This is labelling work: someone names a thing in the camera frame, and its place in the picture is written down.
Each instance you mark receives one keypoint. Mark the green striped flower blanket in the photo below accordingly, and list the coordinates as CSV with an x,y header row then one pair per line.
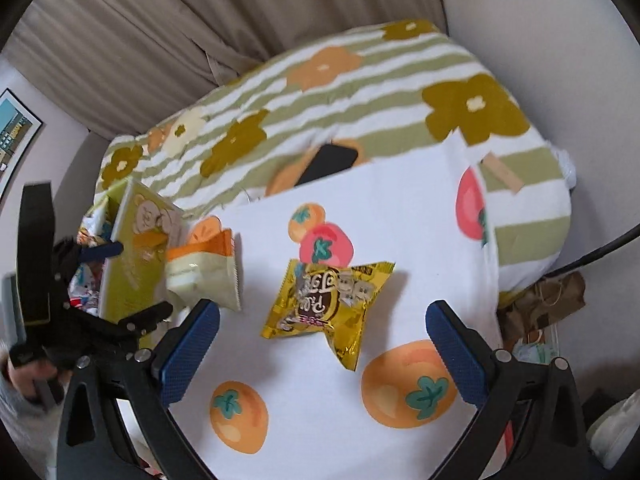
x,y
380,85

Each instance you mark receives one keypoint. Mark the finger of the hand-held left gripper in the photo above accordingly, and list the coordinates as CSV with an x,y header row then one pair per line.
x,y
102,251
135,327

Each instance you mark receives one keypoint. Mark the beige curtain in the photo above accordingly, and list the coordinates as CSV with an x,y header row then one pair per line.
x,y
150,25

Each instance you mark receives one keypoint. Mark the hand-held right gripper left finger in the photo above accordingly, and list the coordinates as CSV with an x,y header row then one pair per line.
x,y
190,350

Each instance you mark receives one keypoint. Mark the person's left hand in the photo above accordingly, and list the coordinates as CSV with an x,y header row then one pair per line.
x,y
30,374

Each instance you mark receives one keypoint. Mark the orange white snack packet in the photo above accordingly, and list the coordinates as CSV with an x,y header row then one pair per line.
x,y
205,275

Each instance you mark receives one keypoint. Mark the teal printed pack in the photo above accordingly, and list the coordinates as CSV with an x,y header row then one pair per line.
x,y
535,350

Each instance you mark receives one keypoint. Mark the brown paper bag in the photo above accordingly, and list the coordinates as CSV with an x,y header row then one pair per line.
x,y
555,290

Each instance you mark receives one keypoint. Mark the person's left forearm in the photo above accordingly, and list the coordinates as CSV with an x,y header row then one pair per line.
x,y
20,420

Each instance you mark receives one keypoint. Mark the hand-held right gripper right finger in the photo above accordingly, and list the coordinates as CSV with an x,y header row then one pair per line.
x,y
455,355

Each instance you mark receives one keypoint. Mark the gold foil snack packet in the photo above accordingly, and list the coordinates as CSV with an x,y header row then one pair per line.
x,y
320,305

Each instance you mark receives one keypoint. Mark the wall poster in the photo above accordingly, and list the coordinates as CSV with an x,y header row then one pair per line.
x,y
12,130

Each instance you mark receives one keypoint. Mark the pile of colourful packets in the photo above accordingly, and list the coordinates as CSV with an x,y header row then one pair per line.
x,y
87,285

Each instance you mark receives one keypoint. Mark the white bag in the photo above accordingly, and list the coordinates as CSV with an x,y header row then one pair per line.
x,y
617,430

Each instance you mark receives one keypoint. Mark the tan tape strip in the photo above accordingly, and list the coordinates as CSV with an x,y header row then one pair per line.
x,y
502,172

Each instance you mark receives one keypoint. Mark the black phone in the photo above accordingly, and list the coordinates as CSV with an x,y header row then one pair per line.
x,y
330,160

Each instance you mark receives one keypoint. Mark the white fruit print tablecloth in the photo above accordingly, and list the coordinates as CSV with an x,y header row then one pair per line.
x,y
400,220

